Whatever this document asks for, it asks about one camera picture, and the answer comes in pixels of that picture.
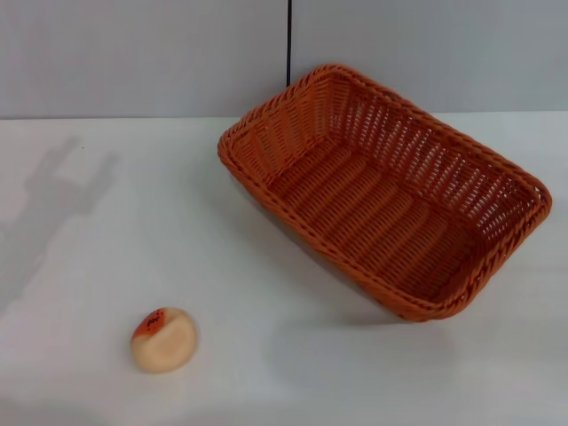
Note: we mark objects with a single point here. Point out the orange woven wicker basket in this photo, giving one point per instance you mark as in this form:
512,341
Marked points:
377,208

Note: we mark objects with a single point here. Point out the round bread bun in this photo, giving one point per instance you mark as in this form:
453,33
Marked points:
171,344

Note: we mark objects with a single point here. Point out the black vertical wall panel strip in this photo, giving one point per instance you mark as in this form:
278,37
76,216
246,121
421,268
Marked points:
289,40

